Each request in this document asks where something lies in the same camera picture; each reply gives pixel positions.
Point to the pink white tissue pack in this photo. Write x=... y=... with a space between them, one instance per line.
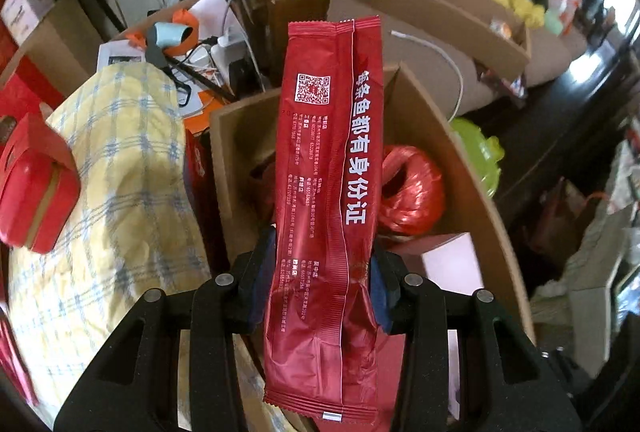
x=25 y=12

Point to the dark red paper bag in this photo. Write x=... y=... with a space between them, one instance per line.
x=15 y=362

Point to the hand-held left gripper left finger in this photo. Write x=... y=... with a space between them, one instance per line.
x=262 y=292

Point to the black speaker stand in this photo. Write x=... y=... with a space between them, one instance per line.
x=102 y=2

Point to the long cardboard box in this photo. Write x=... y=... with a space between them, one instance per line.
x=440 y=17

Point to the large cardboard box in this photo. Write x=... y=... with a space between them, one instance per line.
x=450 y=162

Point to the red tin box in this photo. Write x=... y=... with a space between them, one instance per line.
x=35 y=192

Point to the yellow plaid blanket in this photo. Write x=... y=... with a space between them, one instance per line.
x=125 y=192

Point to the brown cardboard carton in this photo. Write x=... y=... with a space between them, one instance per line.
x=65 y=47

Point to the plain white paper sheet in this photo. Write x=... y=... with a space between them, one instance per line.
x=210 y=12

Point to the light blue hair dryer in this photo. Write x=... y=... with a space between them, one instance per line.
x=170 y=35

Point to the long red foil packet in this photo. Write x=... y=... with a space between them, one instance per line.
x=320 y=162

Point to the green plastic potty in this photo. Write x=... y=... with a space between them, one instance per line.
x=475 y=147

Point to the white power strip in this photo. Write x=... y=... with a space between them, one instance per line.
x=222 y=47

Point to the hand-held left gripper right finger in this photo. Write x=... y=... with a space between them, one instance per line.
x=382 y=302

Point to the orange plastic bag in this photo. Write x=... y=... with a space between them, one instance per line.
x=415 y=192

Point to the red white snack packet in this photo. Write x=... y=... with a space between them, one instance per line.
x=502 y=85

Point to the printed white paper sheet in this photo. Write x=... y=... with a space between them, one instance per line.
x=117 y=57

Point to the light green packet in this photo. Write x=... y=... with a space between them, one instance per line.
x=555 y=22

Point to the dark red printed bag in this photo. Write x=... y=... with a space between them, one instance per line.
x=197 y=172

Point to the brown sofa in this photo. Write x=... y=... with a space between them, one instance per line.
x=350 y=2

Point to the orange plastic piece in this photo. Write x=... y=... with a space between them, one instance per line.
x=185 y=20
x=135 y=40

